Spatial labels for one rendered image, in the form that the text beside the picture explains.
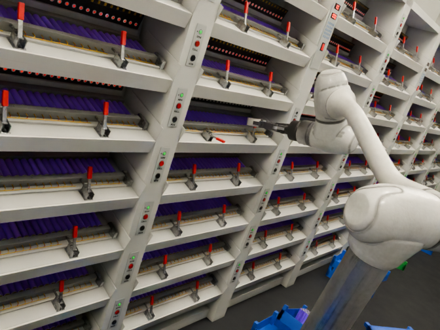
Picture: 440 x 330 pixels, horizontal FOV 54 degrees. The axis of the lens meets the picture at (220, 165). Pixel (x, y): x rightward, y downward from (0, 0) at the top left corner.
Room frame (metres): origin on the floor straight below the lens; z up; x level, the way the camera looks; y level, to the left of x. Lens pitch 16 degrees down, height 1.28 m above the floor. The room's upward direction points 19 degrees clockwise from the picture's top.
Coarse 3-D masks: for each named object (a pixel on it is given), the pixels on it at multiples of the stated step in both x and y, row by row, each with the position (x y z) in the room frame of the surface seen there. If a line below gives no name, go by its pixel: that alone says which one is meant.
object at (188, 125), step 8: (192, 128) 1.47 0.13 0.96; (200, 128) 1.50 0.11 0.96; (208, 128) 1.53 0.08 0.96; (216, 128) 1.57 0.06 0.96; (224, 128) 1.61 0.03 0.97; (232, 128) 1.65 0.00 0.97; (240, 128) 1.69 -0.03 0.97; (248, 128) 1.73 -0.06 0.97; (256, 128) 1.77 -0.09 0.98; (264, 128) 1.82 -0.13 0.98
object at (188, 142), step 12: (216, 108) 1.71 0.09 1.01; (228, 108) 1.76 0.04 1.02; (240, 108) 1.83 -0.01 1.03; (240, 132) 1.70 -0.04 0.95; (252, 132) 1.78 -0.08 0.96; (276, 132) 1.83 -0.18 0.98; (180, 144) 1.34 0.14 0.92; (192, 144) 1.39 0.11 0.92; (204, 144) 1.44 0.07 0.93; (216, 144) 1.49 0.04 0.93; (228, 144) 1.54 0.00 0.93; (240, 144) 1.60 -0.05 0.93; (252, 144) 1.66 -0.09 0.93; (264, 144) 1.74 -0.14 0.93; (276, 144) 1.82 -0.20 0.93
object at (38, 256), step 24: (72, 216) 1.23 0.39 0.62; (96, 216) 1.29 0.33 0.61; (0, 240) 1.00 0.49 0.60; (24, 240) 1.05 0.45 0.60; (48, 240) 1.10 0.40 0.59; (72, 240) 1.17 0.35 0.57; (96, 240) 1.21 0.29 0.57; (120, 240) 1.27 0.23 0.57; (0, 264) 0.97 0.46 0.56; (24, 264) 1.00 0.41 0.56; (48, 264) 1.05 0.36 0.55; (72, 264) 1.11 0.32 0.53
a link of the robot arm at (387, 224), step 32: (384, 192) 0.88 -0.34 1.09; (416, 192) 0.91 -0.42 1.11; (352, 224) 0.87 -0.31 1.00; (384, 224) 0.84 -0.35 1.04; (416, 224) 0.86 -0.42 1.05; (352, 256) 0.92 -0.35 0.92; (384, 256) 0.86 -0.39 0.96; (352, 288) 0.90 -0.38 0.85; (320, 320) 0.93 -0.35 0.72; (352, 320) 0.92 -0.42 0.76
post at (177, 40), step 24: (216, 0) 1.31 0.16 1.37; (144, 24) 1.37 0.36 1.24; (168, 24) 1.30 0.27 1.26; (192, 24) 1.26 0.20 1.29; (168, 48) 1.29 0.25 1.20; (192, 72) 1.31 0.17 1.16; (144, 96) 1.31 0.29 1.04; (168, 96) 1.25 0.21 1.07; (168, 120) 1.28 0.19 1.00; (168, 144) 1.30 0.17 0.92; (144, 168) 1.26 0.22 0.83; (168, 168) 1.32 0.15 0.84; (144, 192) 1.26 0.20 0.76; (120, 216) 1.29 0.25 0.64; (144, 240) 1.32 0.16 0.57; (120, 264) 1.26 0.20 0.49; (120, 288) 1.28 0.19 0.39; (96, 312) 1.28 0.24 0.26
